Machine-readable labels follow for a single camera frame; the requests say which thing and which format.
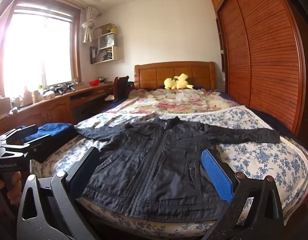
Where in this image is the dark wooden chair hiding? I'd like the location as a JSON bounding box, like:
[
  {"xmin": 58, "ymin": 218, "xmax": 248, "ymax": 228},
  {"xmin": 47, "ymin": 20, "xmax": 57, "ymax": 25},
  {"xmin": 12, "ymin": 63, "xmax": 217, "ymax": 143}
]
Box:
[{"xmin": 113, "ymin": 76, "xmax": 130, "ymax": 101}]

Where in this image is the yellow plush toy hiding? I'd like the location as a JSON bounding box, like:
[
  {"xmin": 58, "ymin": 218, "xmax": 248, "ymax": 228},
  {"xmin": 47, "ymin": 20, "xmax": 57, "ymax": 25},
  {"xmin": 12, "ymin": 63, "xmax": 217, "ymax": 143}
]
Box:
[{"xmin": 164, "ymin": 73, "xmax": 194, "ymax": 90}]

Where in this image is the blue floral bedspread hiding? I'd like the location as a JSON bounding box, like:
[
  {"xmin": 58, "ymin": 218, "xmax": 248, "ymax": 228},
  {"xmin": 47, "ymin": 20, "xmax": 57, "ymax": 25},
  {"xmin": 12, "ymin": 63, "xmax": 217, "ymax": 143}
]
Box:
[{"xmin": 31, "ymin": 105, "xmax": 308, "ymax": 240}]

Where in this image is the wooden slatted wardrobe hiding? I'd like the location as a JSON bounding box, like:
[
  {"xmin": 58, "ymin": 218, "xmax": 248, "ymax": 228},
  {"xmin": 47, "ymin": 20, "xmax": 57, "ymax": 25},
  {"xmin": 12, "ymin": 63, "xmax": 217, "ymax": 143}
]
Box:
[{"xmin": 210, "ymin": 0, "xmax": 307, "ymax": 137}]

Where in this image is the wooden framed window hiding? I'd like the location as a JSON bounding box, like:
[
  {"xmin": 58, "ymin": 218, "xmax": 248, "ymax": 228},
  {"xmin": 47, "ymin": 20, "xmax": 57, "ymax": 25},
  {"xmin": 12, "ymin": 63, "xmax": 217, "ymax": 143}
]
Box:
[{"xmin": 0, "ymin": 0, "xmax": 82, "ymax": 98}]

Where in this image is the white wall shelf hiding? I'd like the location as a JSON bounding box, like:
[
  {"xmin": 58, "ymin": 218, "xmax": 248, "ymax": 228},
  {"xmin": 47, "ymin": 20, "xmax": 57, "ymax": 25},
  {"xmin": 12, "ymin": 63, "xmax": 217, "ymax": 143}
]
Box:
[{"xmin": 89, "ymin": 24, "xmax": 125, "ymax": 65}]

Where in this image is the black jacket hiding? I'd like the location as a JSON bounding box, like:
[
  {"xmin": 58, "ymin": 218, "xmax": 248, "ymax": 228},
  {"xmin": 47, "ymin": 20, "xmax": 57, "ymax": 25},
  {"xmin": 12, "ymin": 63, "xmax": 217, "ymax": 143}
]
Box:
[{"xmin": 75, "ymin": 116, "xmax": 281, "ymax": 223}]

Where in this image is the blue folded garment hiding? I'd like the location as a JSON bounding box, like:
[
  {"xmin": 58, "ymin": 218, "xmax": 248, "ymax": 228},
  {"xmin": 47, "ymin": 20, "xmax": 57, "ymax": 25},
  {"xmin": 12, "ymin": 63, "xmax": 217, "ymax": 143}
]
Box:
[{"xmin": 26, "ymin": 123, "xmax": 76, "ymax": 143}]

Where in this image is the long wooden desk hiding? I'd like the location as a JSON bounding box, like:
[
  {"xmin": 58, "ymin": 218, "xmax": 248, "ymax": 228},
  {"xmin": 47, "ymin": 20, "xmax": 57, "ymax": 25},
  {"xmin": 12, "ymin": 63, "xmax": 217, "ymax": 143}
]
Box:
[{"xmin": 0, "ymin": 82, "xmax": 115, "ymax": 136}]

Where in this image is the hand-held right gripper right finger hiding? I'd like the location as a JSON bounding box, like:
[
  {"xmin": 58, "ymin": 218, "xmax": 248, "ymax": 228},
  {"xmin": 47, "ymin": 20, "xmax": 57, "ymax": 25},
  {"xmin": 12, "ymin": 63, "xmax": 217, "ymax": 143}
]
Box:
[{"xmin": 200, "ymin": 149, "xmax": 286, "ymax": 240}]

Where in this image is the tied cream curtain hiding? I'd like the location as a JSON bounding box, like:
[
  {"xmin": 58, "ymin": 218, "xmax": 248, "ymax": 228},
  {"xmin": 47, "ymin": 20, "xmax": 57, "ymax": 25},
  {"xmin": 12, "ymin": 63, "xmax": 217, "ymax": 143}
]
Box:
[{"xmin": 81, "ymin": 5, "xmax": 102, "ymax": 44}]

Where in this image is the pale tall bottle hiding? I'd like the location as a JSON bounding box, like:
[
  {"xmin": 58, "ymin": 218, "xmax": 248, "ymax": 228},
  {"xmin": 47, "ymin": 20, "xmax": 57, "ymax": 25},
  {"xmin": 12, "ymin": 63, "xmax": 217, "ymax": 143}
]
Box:
[{"xmin": 22, "ymin": 85, "xmax": 30, "ymax": 105}]

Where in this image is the wooden bed headboard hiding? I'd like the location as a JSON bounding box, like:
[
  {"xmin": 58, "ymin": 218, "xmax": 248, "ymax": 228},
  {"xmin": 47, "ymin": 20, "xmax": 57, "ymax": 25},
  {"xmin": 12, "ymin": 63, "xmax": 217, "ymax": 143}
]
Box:
[{"xmin": 134, "ymin": 61, "xmax": 217, "ymax": 92}]

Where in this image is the cardboard box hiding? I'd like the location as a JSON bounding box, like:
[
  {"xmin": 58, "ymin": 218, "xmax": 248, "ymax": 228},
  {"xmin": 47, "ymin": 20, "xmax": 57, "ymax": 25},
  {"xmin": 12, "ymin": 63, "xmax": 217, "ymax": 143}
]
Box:
[{"xmin": 94, "ymin": 24, "xmax": 113, "ymax": 37}]

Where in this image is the person's left hand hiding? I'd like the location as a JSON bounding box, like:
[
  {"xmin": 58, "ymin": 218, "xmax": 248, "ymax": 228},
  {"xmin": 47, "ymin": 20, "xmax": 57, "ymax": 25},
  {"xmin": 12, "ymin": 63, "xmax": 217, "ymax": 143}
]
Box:
[{"xmin": 0, "ymin": 173, "xmax": 23, "ymax": 201}]

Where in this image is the open wooden side shelf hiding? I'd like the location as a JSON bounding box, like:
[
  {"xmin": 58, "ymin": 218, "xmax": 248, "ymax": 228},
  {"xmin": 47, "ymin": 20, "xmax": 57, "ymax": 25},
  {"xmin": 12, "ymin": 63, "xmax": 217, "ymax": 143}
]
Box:
[{"xmin": 215, "ymin": 17, "xmax": 226, "ymax": 73}]

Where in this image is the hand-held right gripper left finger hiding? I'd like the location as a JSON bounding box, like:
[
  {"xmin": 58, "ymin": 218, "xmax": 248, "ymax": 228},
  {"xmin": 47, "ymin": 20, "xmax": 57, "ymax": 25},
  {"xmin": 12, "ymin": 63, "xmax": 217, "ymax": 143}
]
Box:
[{"xmin": 16, "ymin": 146, "xmax": 100, "ymax": 240}]

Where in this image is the white paper bag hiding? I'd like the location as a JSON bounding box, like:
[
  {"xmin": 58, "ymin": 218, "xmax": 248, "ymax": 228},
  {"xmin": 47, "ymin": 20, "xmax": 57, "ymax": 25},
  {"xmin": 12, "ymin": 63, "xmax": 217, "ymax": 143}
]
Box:
[{"xmin": 99, "ymin": 34, "xmax": 117, "ymax": 50}]

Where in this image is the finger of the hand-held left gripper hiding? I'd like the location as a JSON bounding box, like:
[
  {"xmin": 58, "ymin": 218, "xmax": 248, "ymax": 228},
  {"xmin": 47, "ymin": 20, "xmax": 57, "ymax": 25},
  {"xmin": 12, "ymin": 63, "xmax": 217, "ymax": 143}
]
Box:
[
  {"xmin": 23, "ymin": 134, "xmax": 52, "ymax": 153},
  {"xmin": 0, "ymin": 124, "xmax": 39, "ymax": 145}
]

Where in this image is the pink floral quilt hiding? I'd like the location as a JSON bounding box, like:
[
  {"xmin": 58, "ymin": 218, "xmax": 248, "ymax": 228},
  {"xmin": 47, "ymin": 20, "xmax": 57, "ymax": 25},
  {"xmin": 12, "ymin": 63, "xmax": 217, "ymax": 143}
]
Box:
[{"xmin": 109, "ymin": 87, "xmax": 244, "ymax": 117}]

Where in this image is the stack of papers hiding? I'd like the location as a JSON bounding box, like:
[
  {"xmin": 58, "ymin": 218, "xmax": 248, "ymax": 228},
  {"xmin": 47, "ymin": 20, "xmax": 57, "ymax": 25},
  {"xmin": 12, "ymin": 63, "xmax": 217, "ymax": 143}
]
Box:
[{"xmin": 97, "ymin": 49, "xmax": 114, "ymax": 62}]

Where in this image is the navy bed sheet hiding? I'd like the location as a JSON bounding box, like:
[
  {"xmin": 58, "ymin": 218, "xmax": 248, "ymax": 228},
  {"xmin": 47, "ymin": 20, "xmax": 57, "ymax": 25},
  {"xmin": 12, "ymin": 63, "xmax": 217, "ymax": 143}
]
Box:
[{"xmin": 248, "ymin": 107, "xmax": 298, "ymax": 138}]

